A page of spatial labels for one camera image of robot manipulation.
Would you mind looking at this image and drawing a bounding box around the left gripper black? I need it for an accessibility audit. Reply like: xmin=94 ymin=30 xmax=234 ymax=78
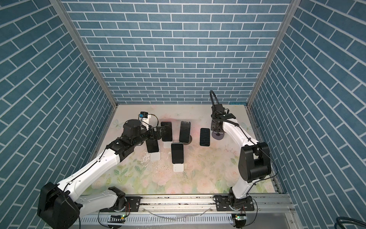
xmin=131 ymin=124 xmax=165 ymax=148

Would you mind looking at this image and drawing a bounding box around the black phone cracked screen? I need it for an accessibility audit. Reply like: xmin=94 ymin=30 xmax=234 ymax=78
xmin=200 ymin=128 xmax=210 ymax=147

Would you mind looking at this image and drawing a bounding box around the black phone teal edge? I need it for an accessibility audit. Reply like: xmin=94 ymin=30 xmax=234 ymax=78
xmin=171 ymin=143 xmax=184 ymax=164

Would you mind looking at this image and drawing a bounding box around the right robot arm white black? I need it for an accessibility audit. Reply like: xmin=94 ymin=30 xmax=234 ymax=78
xmin=211 ymin=104 xmax=272 ymax=210

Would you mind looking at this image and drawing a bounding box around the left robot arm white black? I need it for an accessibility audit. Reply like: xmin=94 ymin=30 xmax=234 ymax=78
xmin=37 ymin=119 xmax=166 ymax=229

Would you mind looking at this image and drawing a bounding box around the black phone far left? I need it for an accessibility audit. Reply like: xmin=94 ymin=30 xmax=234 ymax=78
xmin=146 ymin=140 xmax=160 ymax=153

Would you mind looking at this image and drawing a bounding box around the black phone pink edge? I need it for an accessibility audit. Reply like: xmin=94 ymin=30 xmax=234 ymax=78
xmin=161 ymin=122 xmax=173 ymax=142

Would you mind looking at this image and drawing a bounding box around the white stand back middle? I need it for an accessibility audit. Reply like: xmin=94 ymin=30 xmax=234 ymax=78
xmin=163 ymin=142 xmax=172 ymax=149

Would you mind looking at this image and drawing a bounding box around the white stand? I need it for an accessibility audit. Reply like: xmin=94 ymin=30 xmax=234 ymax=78
xmin=173 ymin=163 xmax=185 ymax=173
xmin=163 ymin=142 xmax=172 ymax=149
xmin=150 ymin=152 xmax=161 ymax=161

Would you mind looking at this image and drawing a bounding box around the white stand far left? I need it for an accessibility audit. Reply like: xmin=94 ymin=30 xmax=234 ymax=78
xmin=150 ymin=152 xmax=161 ymax=161

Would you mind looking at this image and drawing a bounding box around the black phone on round stand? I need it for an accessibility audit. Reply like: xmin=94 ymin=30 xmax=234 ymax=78
xmin=179 ymin=121 xmax=191 ymax=142

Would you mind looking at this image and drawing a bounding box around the dark round phone stand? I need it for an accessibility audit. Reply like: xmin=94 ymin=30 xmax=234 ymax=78
xmin=180 ymin=135 xmax=192 ymax=145

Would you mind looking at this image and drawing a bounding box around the white stand front middle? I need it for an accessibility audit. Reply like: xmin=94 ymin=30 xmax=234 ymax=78
xmin=173 ymin=163 xmax=185 ymax=173

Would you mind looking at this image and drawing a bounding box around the left controller board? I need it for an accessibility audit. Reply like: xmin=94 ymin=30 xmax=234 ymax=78
xmin=107 ymin=215 xmax=126 ymax=229

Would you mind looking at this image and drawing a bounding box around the controller board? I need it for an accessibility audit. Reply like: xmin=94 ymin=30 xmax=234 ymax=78
xmin=107 ymin=215 xmax=126 ymax=229
xmin=231 ymin=213 xmax=247 ymax=229

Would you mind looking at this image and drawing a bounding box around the right controller board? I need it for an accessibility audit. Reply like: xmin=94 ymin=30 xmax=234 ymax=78
xmin=231 ymin=213 xmax=247 ymax=229

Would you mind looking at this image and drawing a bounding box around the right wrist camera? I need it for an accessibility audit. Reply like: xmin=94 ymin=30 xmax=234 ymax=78
xmin=213 ymin=104 xmax=225 ymax=114

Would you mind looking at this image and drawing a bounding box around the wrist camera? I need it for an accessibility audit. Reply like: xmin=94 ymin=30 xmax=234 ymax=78
xmin=138 ymin=111 xmax=149 ymax=122
xmin=213 ymin=104 xmax=225 ymax=114

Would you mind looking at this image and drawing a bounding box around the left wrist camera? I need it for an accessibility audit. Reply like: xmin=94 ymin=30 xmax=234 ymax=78
xmin=138 ymin=111 xmax=149 ymax=122

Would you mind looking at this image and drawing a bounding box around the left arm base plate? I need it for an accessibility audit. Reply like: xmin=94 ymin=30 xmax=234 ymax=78
xmin=100 ymin=196 xmax=142 ymax=213

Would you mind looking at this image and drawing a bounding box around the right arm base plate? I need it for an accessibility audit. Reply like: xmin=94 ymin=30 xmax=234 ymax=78
xmin=213 ymin=195 xmax=254 ymax=211

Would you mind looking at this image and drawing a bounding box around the white vented cable duct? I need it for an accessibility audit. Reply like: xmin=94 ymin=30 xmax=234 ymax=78
xmin=81 ymin=214 xmax=233 ymax=226

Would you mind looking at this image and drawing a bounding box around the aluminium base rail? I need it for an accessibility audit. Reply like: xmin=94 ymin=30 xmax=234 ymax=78
xmin=71 ymin=194 xmax=302 ymax=229

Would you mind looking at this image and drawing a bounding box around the right aluminium corner post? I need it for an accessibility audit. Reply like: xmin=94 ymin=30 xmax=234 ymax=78
xmin=247 ymin=0 xmax=303 ymax=108

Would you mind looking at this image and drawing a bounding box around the aluminium corner post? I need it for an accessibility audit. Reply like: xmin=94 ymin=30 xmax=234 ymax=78
xmin=49 ymin=0 xmax=118 ymax=108
xmin=247 ymin=0 xmax=303 ymax=108

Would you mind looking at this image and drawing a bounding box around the left aluminium corner post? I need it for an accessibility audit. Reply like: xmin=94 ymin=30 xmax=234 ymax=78
xmin=49 ymin=0 xmax=118 ymax=108

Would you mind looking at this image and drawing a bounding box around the black cable bottom right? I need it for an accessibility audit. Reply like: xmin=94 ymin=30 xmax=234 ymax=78
xmin=334 ymin=216 xmax=366 ymax=229

